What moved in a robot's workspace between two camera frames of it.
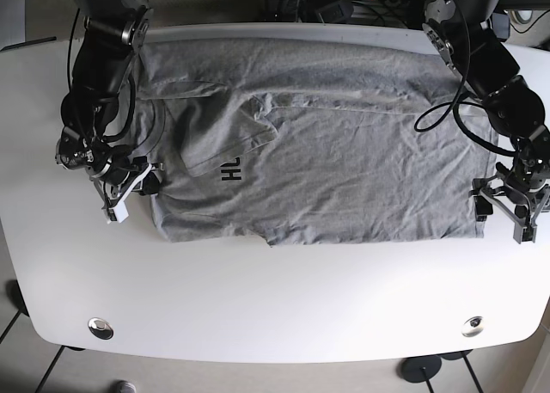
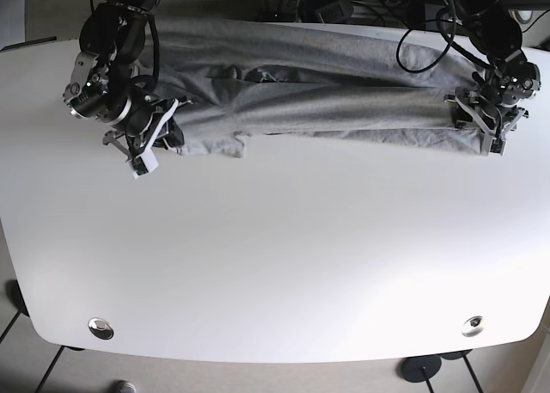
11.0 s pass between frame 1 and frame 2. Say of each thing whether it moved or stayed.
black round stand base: stayed
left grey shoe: stayed
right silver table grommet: stayed
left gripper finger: moved
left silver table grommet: stayed
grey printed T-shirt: moved
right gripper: moved
